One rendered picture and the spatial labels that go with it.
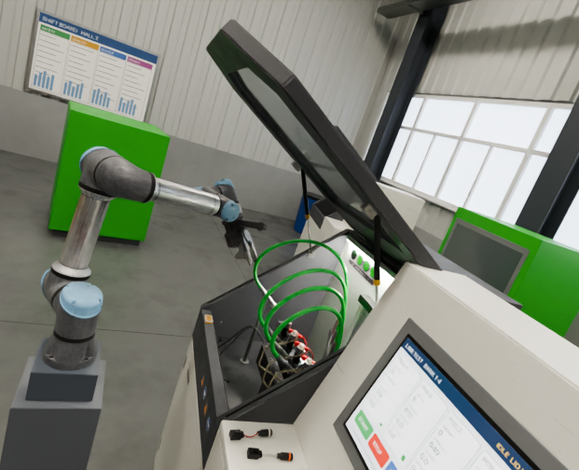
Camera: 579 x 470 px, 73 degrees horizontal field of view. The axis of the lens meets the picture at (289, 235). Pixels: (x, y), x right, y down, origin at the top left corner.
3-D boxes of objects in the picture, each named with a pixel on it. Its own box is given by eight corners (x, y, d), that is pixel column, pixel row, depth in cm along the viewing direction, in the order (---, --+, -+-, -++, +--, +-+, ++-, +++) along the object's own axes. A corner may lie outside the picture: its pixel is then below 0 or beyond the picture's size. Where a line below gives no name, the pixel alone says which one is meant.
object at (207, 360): (192, 339, 174) (201, 309, 170) (201, 341, 175) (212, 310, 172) (201, 459, 118) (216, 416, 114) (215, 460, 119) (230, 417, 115)
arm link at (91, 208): (46, 318, 121) (102, 151, 112) (33, 294, 130) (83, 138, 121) (86, 316, 130) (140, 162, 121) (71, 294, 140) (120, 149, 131)
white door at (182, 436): (154, 458, 192) (190, 338, 175) (158, 458, 193) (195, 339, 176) (145, 620, 133) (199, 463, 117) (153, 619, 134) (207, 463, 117)
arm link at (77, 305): (60, 342, 114) (68, 301, 111) (47, 318, 123) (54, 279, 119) (103, 336, 123) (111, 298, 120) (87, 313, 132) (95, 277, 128)
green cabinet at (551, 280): (397, 338, 449) (457, 205, 409) (452, 348, 476) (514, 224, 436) (456, 405, 353) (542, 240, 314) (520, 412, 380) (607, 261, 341)
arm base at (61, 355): (36, 369, 115) (42, 340, 113) (47, 338, 128) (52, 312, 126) (93, 371, 122) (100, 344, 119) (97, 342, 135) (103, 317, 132)
